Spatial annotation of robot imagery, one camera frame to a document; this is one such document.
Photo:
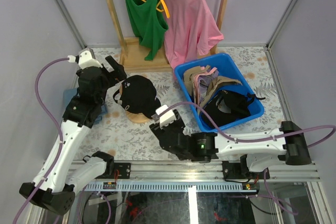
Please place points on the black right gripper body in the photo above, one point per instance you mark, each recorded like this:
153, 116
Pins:
177, 126

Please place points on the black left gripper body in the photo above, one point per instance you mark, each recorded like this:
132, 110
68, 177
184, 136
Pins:
111, 71

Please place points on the black MLB cap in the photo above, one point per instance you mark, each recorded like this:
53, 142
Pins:
137, 94

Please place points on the beige corduroy cap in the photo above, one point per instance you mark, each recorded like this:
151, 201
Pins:
188, 76

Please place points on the beige sport cap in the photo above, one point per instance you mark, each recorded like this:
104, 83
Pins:
214, 86

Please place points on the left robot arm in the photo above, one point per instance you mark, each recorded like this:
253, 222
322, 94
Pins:
53, 188

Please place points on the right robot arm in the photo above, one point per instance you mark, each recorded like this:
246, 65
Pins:
258, 151

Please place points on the wooden clothes rack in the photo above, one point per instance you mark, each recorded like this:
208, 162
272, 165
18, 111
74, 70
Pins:
132, 54

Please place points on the folded blue cloth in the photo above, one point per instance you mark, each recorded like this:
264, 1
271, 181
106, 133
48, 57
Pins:
70, 93

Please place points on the wooden hat stand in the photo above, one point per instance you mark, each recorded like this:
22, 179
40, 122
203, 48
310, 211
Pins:
139, 118

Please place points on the black sport cap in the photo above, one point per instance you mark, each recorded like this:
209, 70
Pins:
229, 106

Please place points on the purple cap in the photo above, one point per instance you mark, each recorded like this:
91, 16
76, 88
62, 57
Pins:
204, 81

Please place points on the pink cap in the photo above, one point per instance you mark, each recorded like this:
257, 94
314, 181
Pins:
196, 94

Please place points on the green tank top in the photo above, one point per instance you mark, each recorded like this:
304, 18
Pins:
147, 24

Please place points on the pink t-shirt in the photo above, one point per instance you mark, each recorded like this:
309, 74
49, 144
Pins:
192, 31

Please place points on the blue plastic bin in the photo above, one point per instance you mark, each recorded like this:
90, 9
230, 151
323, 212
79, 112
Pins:
226, 67

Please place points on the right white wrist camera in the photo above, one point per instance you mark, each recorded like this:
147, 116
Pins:
164, 116

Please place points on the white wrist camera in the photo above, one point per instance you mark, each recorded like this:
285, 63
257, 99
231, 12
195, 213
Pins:
164, 116
85, 59

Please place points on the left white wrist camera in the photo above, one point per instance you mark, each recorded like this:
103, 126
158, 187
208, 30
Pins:
85, 59

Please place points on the aluminium mounting rail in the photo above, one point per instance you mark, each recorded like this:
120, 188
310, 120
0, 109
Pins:
214, 176

